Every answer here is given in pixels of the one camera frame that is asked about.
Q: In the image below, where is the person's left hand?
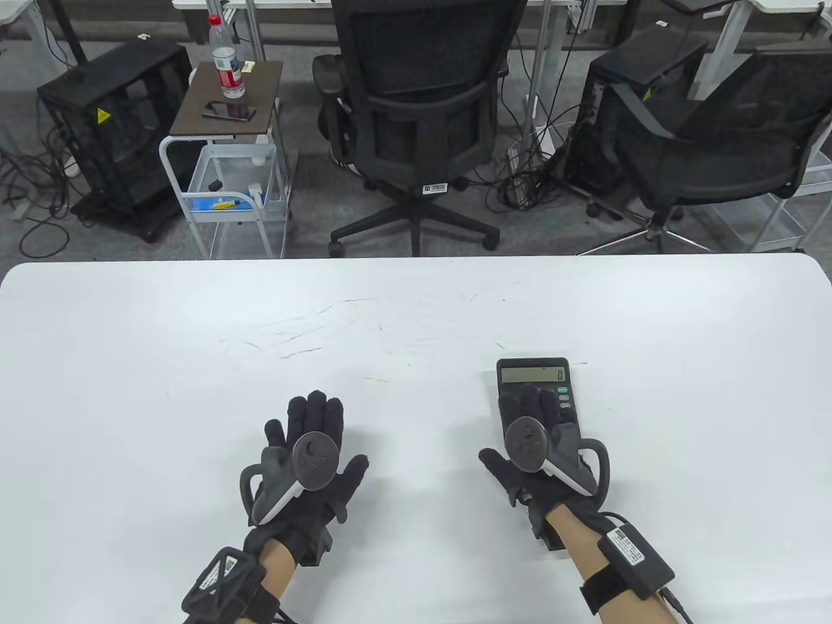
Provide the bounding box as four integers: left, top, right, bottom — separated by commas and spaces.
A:
244, 390, 370, 567

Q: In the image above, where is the person's right hand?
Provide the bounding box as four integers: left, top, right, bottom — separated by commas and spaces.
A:
479, 383, 610, 553

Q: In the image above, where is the black calculator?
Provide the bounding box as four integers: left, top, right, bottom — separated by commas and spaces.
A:
497, 357, 581, 449

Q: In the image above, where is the person's left forearm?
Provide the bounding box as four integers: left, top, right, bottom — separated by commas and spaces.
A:
260, 539, 298, 602

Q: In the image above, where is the person's right forearm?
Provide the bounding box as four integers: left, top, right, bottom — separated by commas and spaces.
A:
546, 504, 677, 624

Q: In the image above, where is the grey white right hand controller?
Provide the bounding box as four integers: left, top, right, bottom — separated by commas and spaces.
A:
504, 416, 613, 504

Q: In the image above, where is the grey white hand controller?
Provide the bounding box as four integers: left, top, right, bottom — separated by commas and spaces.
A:
504, 416, 613, 504
239, 431, 339, 527

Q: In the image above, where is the grey white left hand controller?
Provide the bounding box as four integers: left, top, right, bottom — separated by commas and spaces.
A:
239, 431, 339, 527

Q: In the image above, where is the white power strip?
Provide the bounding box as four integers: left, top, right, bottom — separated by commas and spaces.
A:
508, 143, 529, 201

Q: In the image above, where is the black smartphone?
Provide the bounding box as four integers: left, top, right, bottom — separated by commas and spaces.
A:
201, 102, 258, 122

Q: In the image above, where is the white cart with brown top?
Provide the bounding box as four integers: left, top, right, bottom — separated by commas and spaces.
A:
159, 60, 291, 259

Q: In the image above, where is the white desk with metal legs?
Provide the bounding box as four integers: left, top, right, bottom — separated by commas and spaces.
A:
172, 0, 628, 158

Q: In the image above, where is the black cabinet with yellow label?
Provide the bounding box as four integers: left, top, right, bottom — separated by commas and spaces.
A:
37, 40, 194, 244

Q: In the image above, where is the black mesh office chair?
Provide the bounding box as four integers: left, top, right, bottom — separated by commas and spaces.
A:
312, 0, 528, 258

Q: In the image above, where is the black chair with chrome base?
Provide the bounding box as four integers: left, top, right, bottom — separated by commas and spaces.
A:
577, 42, 832, 255

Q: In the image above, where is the clear bottle with red cap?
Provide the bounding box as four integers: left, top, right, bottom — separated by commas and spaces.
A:
208, 14, 246, 99

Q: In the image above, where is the black computer tower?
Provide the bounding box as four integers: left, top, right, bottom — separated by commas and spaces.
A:
564, 26, 709, 218

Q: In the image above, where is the white desk with thick leg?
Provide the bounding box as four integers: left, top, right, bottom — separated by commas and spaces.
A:
663, 0, 832, 101

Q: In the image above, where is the black wrist box with strap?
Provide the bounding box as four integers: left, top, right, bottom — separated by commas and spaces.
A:
580, 523, 694, 624

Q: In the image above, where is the black framed wrist camera mount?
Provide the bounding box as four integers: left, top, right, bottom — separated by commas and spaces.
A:
181, 547, 283, 624

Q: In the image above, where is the tangle of black cables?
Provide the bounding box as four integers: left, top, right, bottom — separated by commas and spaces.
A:
0, 120, 86, 258
468, 26, 589, 210

